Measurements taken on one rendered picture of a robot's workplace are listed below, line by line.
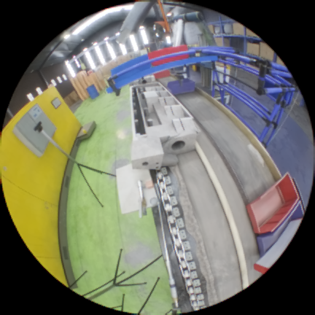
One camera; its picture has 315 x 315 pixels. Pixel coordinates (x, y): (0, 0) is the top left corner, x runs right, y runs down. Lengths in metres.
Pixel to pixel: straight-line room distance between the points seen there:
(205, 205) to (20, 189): 2.30
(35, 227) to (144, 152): 2.09
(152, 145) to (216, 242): 0.59
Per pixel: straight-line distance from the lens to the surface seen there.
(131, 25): 7.68
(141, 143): 0.50
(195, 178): 0.63
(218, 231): 0.62
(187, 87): 1.48
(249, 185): 0.73
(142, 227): 1.42
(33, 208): 2.20
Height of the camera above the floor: 1.33
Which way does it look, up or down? 54 degrees down
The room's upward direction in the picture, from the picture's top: 21 degrees counter-clockwise
